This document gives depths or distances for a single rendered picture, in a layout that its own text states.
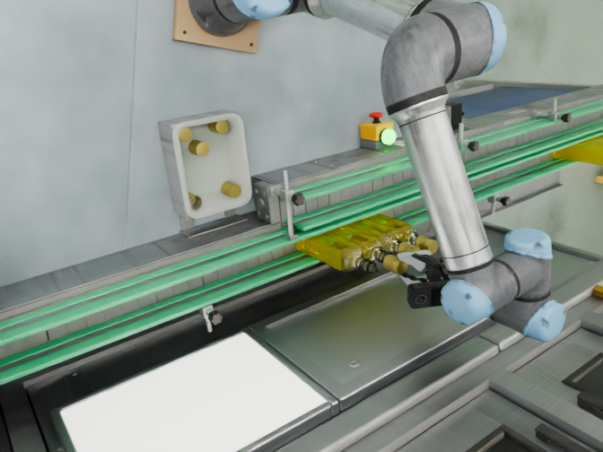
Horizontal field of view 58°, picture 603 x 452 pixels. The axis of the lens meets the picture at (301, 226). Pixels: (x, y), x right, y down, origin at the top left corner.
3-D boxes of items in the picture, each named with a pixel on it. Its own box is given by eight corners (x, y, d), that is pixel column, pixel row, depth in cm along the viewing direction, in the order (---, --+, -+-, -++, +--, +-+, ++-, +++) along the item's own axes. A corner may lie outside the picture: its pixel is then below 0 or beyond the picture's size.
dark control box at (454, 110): (424, 130, 174) (444, 133, 168) (423, 105, 172) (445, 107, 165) (441, 125, 179) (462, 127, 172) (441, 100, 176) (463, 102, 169)
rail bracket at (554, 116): (528, 119, 184) (565, 123, 174) (529, 98, 181) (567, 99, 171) (535, 117, 186) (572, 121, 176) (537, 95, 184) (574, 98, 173)
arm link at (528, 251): (521, 256, 85) (520, 317, 89) (563, 232, 90) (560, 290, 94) (480, 243, 91) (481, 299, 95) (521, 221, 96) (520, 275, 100)
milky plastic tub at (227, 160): (173, 212, 131) (188, 221, 124) (157, 120, 123) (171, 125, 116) (237, 195, 140) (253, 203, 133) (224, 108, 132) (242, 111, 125)
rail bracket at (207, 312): (187, 320, 127) (212, 344, 116) (182, 294, 124) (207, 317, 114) (203, 314, 129) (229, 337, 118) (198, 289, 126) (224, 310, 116)
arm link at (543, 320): (570, 292, 93) (568, 334, 96) (514, 273, 102) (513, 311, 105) (543, 311, 89) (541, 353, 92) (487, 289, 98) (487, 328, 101)
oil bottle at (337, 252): (295, 249, 140) (348, 276, 123) (293, 230, 138) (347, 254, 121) (313, 244, 143) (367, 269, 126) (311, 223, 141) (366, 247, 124)
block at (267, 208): (255, 219, 138) (269, 225, 132) (250, 183, 134) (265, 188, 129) (266, 215, 140) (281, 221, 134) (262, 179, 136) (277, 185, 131)
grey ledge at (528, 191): (350, 252, 164) (375, 264, 155) (348, 225, 161) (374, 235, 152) (537, 180, 213) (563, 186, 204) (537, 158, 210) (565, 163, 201)
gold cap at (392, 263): (383, 271, 122) (397, 277, 119) (382, 256, 121) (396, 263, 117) (395, 265, 124) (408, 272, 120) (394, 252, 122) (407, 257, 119)
